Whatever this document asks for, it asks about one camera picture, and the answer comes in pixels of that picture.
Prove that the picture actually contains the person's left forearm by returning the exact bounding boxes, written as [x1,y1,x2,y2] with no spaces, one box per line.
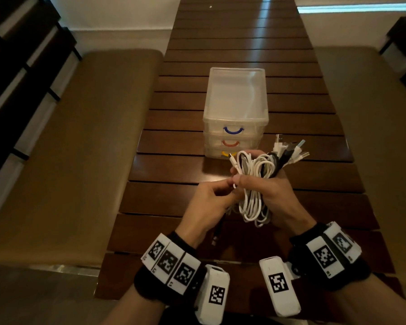
[100,286,166,325]

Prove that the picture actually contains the clear drawer blue handle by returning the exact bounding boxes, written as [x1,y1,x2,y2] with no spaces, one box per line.
[204,117,268,138]

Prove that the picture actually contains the person's right forearm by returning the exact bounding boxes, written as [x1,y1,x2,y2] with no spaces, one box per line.
[333,272,406,325]

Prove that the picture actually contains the black marker wristband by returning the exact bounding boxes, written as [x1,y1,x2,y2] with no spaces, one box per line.
[134,231,207,306]
[287,221,372,291]

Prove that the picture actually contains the brown bench cushion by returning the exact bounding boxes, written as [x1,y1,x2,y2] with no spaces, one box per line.
[0,50,164,268]
[314,46,406,285]

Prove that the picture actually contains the person's right hand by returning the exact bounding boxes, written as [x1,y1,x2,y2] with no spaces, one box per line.
[230,149,317,237]

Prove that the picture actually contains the person's left hand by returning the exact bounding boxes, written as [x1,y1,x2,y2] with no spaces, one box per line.
[175,177,243,249]

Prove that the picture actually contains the clear drawer yellow handle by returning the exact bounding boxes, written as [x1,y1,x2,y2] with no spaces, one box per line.
[205,147,239,159]

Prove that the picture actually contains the brown slatted wooden table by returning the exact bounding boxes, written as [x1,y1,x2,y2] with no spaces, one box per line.
[94,0,405,319]

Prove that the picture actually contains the clear plastic three-drawer organiser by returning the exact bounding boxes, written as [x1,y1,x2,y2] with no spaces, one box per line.
[203,66,270,159]

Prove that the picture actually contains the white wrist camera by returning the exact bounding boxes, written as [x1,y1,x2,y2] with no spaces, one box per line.
[194,264,231,325]
[258,256,302,318]

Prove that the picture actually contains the clear drawer red handle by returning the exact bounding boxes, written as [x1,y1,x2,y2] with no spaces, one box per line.
[204,133,263,150]

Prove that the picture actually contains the person's black garment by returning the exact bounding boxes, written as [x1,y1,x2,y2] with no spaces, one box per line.
[159,306,285,325]

